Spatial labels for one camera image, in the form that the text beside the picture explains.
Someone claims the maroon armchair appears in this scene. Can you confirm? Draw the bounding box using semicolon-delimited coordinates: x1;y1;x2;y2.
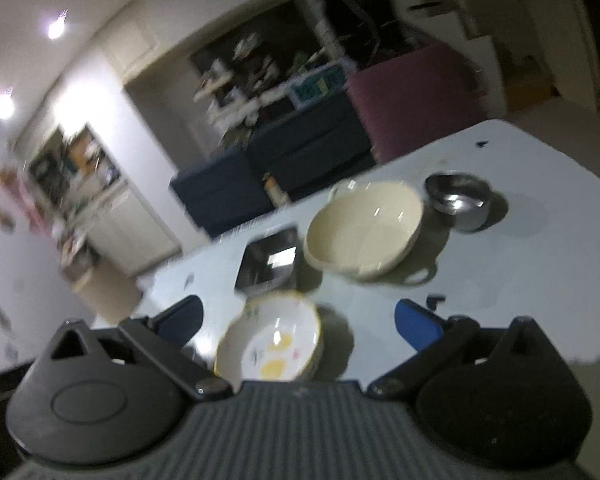
347;41;488;165

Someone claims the white kitchen cabinet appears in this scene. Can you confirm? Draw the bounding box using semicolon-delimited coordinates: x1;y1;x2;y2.
74;182;180;276

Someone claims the beige waste bin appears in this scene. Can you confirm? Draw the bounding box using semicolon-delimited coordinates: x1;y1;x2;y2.
60;250;143;325

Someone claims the cluttered white shelf unit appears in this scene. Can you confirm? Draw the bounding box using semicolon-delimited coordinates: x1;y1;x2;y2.
189;0;355;136

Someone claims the dark blue sofa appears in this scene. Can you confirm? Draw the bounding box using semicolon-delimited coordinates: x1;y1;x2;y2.
170;92;375;238

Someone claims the round stainless steel bowl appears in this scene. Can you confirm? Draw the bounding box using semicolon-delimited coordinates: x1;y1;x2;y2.
424;171;493;233

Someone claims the white lemon pattern bowl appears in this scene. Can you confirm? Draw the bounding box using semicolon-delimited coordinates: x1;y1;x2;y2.
213;292;324;390

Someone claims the square stainless steel container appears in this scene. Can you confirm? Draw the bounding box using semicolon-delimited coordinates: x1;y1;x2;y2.
234;226;300;298

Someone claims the cream ceramic handled bowl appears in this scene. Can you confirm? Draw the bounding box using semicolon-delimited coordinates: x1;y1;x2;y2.
303;180;425;281

